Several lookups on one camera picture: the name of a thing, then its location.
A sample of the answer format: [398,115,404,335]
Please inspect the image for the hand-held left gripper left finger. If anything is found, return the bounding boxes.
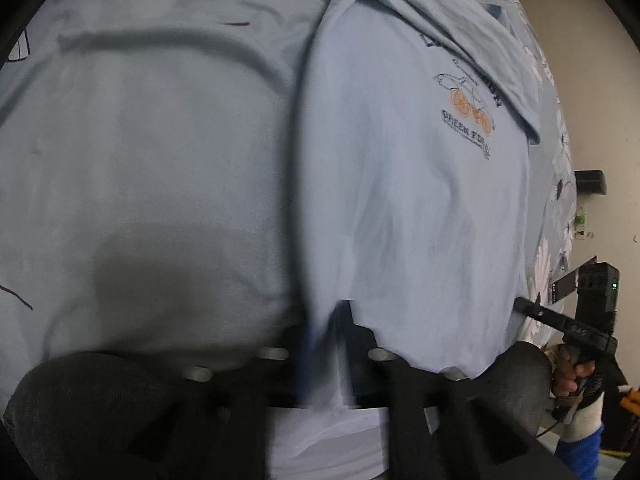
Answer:
[125,325,314,480]

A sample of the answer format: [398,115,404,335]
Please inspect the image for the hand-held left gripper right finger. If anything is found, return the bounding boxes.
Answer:
[340,300,551,480]

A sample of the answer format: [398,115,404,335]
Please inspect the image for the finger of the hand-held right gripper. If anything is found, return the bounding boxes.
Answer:
[514,296,577,334]

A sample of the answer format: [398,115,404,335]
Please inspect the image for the light blue printed t-shirt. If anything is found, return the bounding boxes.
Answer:
[269,0,545,478]

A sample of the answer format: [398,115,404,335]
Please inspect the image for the person's right forearm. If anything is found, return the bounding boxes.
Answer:
[552,360,628,480]

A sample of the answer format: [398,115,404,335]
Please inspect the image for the person's right hand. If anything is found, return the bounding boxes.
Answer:
[549,346,597,401]

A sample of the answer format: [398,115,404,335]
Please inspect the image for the black box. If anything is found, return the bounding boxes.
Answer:
[574,169,609,197]

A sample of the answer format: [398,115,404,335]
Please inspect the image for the blue floral bed sheet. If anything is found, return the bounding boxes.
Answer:
[0,0,583,411]

